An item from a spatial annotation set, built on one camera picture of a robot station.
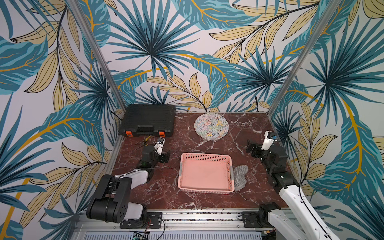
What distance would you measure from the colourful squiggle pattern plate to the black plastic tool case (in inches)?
7.7

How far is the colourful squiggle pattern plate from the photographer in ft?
3.52

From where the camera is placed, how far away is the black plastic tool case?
3.36ft
